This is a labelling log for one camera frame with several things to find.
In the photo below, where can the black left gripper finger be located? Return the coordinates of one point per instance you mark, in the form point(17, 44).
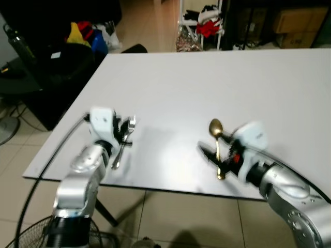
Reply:
point(126, 141)
point(126, 125)

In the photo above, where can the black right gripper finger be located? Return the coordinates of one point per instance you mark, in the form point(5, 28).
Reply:
point(227, 137)
point(209, 154)

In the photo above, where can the gold metal spoon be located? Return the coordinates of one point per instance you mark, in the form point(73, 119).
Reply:
point(215, 127)

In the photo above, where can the silver metal fork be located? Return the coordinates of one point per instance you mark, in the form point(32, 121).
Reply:
point(117, 159)

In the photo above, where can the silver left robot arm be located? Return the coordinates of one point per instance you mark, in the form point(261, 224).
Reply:
point(77, 188)

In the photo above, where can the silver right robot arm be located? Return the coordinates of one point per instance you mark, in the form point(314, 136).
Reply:
point(295, 199)

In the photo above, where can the black table leg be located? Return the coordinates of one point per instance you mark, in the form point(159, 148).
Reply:
point(106, 213)

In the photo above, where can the black chair back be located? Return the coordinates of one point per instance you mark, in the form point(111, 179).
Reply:
point(134, 49)

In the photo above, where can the blue bag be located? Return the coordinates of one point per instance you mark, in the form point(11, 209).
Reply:
point(100, 45)

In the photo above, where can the black sofa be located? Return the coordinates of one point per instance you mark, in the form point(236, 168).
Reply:
point(51, 77)

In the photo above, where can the white plastic bag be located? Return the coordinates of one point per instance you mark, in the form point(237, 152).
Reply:
point(111, 36)

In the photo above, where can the white paper label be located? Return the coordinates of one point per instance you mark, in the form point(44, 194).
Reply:
point(57, 55)

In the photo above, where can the white metal rack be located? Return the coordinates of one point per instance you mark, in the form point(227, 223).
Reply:
point(221, 36)

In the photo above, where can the red cloth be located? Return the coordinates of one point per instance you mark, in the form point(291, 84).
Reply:
point(88, 30)

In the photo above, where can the yellow cloth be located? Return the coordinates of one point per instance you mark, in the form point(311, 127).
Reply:
point(75, 34)

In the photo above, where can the patterned fabric bag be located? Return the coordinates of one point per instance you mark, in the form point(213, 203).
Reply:
point(187, 40)

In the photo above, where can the red garment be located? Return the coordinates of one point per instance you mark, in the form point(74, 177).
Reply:
point(208, 28)

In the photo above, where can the grey standing fan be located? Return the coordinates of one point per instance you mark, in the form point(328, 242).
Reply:
point(6, 129)

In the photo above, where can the black storage shelf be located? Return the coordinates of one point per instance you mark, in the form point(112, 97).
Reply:
point(248, 23)

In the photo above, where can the small brown cardboard box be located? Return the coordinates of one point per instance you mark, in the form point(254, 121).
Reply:
point(297, 40)

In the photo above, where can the black and white garment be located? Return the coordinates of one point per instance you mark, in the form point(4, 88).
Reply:
point(208, 12)

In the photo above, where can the dark drinking bottle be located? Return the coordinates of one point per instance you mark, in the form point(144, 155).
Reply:
point(19, 44)

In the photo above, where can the large brown cardboard box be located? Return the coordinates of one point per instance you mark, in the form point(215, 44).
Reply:
point(299, 20)

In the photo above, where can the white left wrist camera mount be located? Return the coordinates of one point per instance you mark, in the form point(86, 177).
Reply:
point(102, 123)

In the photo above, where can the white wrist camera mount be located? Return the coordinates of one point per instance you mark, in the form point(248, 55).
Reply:
point(252, 137)
point(102, 123)

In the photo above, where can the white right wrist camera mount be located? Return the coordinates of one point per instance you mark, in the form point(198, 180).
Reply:
point(252, 137)

